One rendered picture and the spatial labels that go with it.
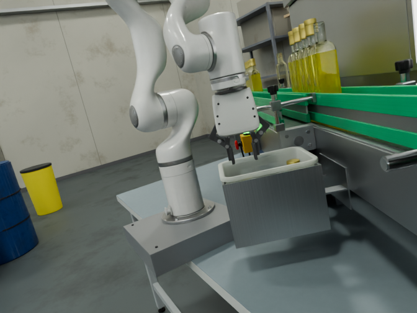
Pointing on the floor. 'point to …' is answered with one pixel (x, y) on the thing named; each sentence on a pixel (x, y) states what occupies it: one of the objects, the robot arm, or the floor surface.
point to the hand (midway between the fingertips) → (243, 153)
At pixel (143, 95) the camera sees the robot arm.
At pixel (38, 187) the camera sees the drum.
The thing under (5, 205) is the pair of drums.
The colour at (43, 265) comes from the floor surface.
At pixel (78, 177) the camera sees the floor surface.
